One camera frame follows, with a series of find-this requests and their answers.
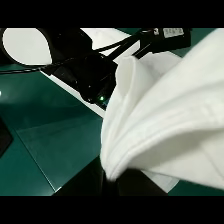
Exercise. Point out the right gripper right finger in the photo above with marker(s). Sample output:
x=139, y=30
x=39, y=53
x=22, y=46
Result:
x=140, y=185

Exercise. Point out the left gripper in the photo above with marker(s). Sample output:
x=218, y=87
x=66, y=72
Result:
x=96, y=78

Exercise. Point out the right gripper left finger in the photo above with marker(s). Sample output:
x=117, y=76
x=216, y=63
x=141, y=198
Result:
x=93, y=181

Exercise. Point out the white T-shirt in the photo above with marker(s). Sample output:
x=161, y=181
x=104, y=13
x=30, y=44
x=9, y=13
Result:
x=173, y=116

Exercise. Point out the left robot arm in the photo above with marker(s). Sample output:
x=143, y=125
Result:
x=26, y=46

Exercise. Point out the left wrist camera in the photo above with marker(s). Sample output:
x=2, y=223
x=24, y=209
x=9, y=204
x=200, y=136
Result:
x=168, y=38

